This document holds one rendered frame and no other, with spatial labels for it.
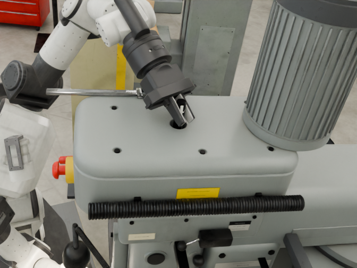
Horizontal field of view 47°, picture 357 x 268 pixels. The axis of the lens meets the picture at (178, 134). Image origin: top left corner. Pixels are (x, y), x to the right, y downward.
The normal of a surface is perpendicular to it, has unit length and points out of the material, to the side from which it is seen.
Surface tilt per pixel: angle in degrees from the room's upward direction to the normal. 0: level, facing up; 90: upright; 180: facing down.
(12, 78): 61
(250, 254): 90
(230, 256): 90
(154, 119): 0
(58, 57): 92
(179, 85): 31
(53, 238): 0
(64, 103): 0
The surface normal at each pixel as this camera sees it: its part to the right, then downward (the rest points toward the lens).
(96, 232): 0.12, -0.78
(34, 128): 0.41, 0.10
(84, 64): 0.16, 0.62
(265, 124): -0.69, 0.37
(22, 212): 0.42, 0.47
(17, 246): 0.85, 0.31
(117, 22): 0.14, -0.25
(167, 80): 0.44, -0.40
